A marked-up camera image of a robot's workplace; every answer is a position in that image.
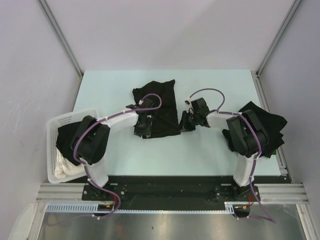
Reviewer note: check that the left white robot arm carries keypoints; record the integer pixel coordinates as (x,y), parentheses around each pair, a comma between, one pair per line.
(89,143)

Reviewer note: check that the aluminium frame rail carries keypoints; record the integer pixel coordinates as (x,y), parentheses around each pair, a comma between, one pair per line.
(286,193)
(60,193)

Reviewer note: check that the left aluminium frame rail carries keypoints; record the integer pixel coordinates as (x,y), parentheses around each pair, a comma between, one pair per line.
(60,193)

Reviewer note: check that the right cable duct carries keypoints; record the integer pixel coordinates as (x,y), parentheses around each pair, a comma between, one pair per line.
(238,208)

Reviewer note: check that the cable duct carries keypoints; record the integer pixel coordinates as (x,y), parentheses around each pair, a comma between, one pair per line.
(238,208)
(87,208)

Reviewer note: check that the black shirt in basket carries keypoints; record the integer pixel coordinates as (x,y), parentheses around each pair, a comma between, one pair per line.
(64,139)

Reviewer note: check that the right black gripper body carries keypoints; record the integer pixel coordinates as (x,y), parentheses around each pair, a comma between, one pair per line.
(190,121)

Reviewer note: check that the white plastic basket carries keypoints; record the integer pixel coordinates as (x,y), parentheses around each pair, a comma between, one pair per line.
(51,138)

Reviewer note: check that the stack of folded black shirts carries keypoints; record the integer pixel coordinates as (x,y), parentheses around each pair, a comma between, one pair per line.
(272,130)

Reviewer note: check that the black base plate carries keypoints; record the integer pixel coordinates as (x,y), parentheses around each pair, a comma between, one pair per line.
(172,193)

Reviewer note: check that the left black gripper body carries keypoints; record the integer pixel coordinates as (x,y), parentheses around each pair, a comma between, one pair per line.
(144,129)

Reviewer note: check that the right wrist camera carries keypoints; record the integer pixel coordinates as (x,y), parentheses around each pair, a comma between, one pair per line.
(190,109)

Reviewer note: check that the black printed t shirt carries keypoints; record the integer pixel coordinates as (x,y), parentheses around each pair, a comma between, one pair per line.
(165,119)

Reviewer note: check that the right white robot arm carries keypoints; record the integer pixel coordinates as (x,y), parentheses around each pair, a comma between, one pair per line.
(244,172)

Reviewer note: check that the left cable duct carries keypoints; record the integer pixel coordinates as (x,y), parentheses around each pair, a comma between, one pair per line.
(87,208)

